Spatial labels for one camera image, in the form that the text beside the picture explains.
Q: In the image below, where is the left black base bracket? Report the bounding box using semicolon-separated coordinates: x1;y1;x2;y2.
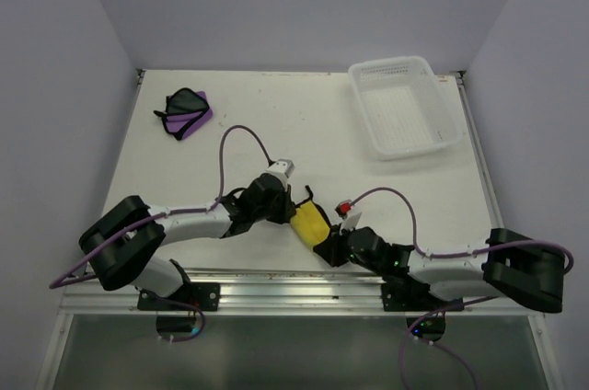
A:
137;282;221;312

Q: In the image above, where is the aluminium mounting rail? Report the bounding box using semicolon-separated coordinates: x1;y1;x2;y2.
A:
59;270;544;317

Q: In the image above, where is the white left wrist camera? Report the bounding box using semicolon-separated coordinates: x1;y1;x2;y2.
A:
266;159;295;186

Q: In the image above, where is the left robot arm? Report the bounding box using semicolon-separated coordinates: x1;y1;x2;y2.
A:
78;169;295;310

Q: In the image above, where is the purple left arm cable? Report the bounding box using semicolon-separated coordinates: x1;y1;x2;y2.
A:
49;125;277;290

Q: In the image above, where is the black base bracket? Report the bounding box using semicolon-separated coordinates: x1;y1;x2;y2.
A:
137;282;221;312
381;278;465;312

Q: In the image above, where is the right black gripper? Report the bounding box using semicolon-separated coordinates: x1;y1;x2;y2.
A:
314;222;383;275

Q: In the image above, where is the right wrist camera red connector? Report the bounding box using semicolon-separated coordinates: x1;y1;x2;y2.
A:
335;200;362;232

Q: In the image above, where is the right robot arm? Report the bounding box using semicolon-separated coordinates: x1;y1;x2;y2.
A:
312;226;566;314

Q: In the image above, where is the right black base bracket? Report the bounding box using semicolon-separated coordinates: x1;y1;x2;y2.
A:
381;278;465;312

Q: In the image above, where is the white plastic basket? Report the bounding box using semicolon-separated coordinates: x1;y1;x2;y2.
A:
348;56;462;161

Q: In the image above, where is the purple grey towel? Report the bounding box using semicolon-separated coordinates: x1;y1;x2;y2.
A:
153;87;214;142

